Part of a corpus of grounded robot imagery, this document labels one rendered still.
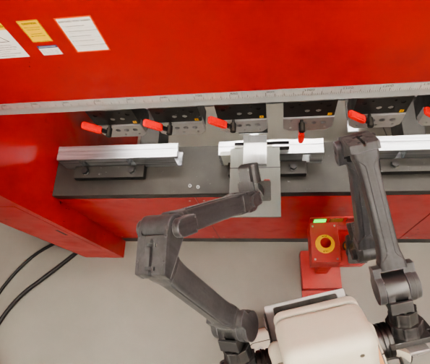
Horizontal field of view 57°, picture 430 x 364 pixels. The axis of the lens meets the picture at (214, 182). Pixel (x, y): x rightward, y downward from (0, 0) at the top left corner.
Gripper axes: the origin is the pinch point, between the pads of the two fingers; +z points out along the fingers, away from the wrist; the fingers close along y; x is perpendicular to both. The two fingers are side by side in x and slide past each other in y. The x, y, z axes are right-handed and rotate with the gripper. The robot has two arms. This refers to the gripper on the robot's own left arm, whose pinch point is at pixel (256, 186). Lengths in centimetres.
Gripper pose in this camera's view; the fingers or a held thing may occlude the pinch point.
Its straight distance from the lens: 138.7
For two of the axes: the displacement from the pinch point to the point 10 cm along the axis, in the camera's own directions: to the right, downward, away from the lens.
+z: 1.4, -1.5, 9.8
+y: -9.9, 0.2, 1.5
